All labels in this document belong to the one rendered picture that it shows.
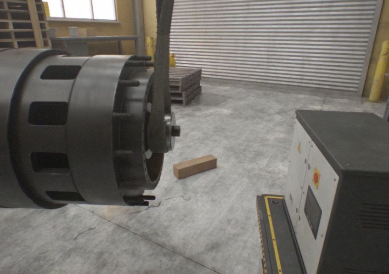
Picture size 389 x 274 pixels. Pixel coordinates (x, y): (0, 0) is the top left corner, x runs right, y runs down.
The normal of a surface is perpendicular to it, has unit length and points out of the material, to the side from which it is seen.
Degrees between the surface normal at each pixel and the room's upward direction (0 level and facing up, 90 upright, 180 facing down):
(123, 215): 0
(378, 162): 0
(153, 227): 0
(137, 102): 46
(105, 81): 39
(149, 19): 90
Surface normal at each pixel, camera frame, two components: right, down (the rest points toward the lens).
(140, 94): -0.04, -0.51
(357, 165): 0.00, -0.94
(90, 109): -0.04, -0.20
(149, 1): -0.49, 0.31
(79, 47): 0.87, 0.18
